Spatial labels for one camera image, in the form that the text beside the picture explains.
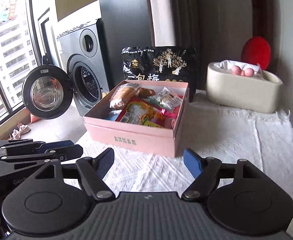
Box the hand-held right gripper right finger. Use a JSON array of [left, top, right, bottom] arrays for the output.
[[181, 149, 265, 202]]

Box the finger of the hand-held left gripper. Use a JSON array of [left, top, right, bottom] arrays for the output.
[[0, 145, 84, 178], [0, 139, 75, 162]]

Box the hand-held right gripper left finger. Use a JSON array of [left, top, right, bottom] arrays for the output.
[[33, 148, 116, 202]]

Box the pink cardboard box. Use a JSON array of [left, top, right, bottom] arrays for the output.
[[83, 80, 189, 157]]

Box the blue snack packet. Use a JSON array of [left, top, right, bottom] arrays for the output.
[[104, 110, 122, 122]]

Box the transparent red snack packet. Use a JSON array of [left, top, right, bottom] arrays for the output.
[[161, 105, 185, 128]]

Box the red packet with yellow label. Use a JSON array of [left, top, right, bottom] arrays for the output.
[[119, 96, 167, 129]]

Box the clear wafer snack packet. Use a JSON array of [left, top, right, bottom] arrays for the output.
[[159, 87, 185, 112]]

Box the clear bread packet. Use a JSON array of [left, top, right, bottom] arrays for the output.
[[109, 84, 157, 110]]

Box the green white snack packet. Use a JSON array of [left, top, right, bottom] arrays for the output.
[[145, 94, 163, 104]]

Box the white textured tablecloth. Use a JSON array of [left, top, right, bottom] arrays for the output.
[[69, 89, 293, 198]]

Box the round washing machine door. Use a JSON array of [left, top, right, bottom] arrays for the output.
[[22, 64, 73, 120]]

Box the beige oval tub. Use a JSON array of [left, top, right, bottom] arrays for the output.
[[206, 61, 283, 113]]

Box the grey washing machine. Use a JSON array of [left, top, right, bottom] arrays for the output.
[[57, 19, 112, 117]]

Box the large window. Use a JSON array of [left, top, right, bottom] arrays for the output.
[[0, 0, 48, 130]]

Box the black gold-printed snack bag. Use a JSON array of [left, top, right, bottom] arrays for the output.
[[121, 46, 197, 103]]

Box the red round object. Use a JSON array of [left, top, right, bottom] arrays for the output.
[[241, 37, 271, 72]]

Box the colourful window sticker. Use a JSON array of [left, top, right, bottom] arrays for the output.
[[0, 0, 19, 22]]

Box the dark tall cabinet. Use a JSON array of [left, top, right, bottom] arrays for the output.
[[97, 0, 157, 92]]

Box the beige grey curtain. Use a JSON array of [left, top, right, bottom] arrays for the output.
[[146, 0, 200, 48]]

